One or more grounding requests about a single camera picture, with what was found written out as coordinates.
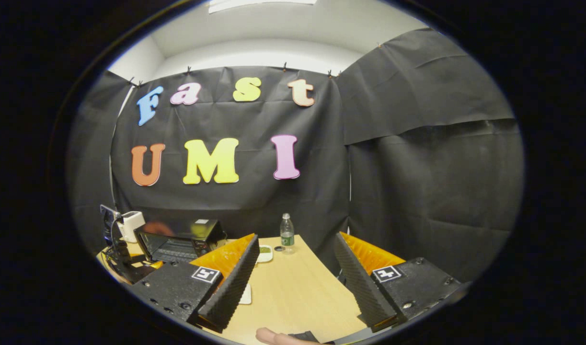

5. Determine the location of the large ceiling light panel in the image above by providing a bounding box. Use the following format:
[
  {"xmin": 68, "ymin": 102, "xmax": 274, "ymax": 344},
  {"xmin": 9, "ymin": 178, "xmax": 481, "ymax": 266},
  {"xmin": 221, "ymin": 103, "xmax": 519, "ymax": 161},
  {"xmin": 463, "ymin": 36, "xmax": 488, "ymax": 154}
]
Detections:
[{"xmin": 209, "ymin": 0, "xmax": 317, "ymax": 13}]

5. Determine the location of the black backdrop cloth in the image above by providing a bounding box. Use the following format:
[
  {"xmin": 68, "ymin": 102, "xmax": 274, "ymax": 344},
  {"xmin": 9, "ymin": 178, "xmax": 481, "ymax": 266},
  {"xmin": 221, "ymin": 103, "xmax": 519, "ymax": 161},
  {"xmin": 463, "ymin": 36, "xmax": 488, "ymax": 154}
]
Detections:
[{"xmin": 65, "ymin": 28, "xmax": 526, "ymax": 283}]

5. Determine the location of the clear plastic water bottle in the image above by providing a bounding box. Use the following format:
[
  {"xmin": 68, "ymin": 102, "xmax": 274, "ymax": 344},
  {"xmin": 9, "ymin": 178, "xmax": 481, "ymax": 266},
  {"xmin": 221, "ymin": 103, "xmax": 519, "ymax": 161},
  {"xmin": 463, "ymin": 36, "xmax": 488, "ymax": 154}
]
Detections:
[{"xmin": 280, "ymin": 213, "xmax": 295, "ymax": 254}]

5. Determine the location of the white toaster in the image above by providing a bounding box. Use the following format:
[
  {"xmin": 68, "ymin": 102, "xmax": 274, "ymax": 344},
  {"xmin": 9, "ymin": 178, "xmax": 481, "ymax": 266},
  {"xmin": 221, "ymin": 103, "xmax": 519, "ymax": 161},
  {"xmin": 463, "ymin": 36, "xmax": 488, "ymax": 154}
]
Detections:
[{"xmin": 122, "ymin": 211, "xmax": 146, "ymax": 243}]

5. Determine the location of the black electric oven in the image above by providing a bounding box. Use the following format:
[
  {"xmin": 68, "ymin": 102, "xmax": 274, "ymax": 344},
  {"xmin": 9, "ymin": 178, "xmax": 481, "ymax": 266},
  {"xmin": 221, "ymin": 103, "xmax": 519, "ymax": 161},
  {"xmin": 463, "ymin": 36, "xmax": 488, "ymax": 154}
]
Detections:
[{"xmin": 134, "ymin": 218, "xmax": 226, "ymax": 264}]

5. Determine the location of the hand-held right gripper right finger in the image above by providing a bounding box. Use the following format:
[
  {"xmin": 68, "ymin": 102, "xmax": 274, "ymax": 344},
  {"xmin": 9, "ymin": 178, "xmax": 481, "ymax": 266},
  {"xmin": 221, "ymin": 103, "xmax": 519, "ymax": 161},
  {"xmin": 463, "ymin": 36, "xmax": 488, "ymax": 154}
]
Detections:
[{"xmin": 333, "ymin": 231, "xmax": 464, "ymax": 334}]

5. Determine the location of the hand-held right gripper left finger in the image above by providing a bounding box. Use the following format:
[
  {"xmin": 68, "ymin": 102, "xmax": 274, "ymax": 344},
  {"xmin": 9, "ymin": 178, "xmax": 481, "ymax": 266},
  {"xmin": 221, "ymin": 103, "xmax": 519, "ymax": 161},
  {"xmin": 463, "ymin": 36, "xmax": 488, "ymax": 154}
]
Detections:
[{"xmin": 130, "ymin": 233, "xmax": 261, "ymax": 334}]

